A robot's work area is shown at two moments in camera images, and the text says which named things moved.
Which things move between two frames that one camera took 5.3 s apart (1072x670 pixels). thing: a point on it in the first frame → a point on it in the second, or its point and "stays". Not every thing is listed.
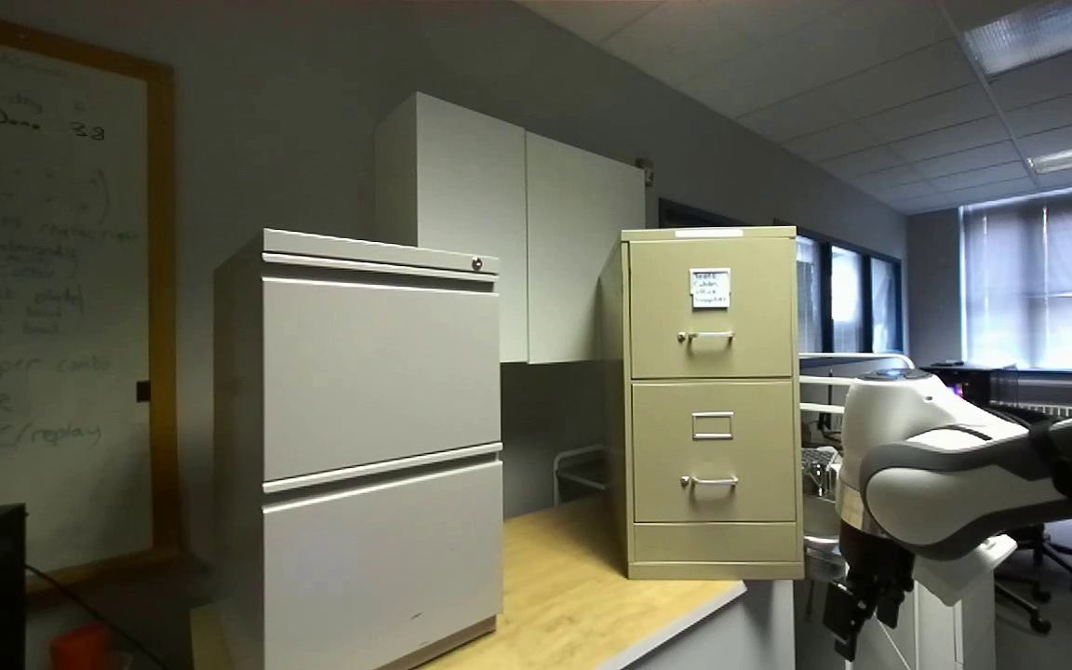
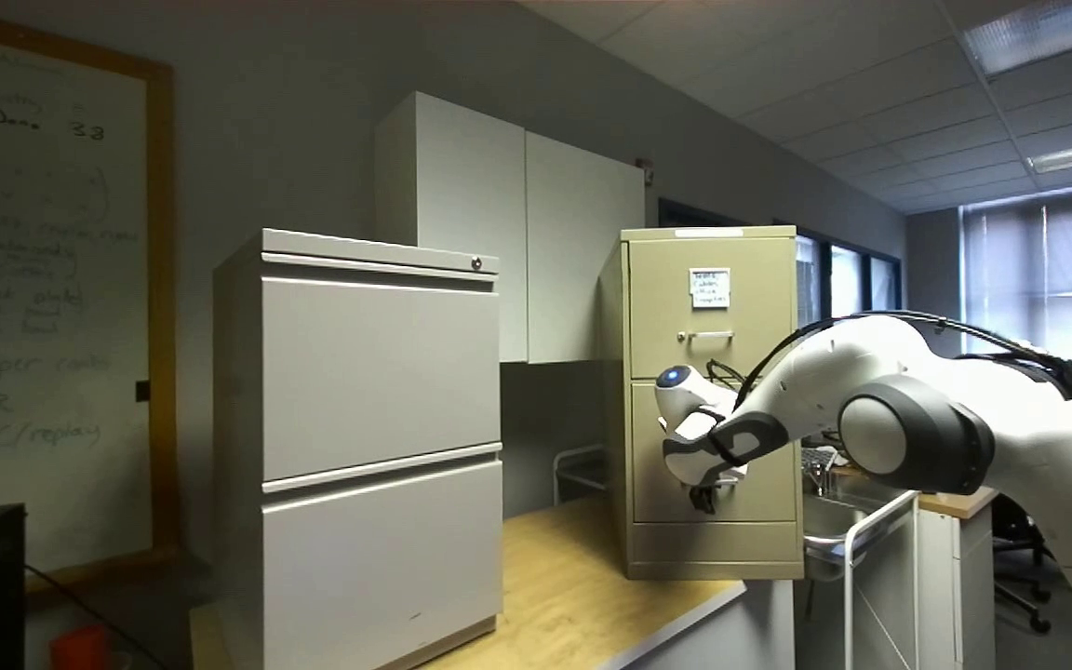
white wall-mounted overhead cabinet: (535, 208) stays
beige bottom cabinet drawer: (714, 449) stays
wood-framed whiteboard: (62, 297) stays
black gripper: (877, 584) → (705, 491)
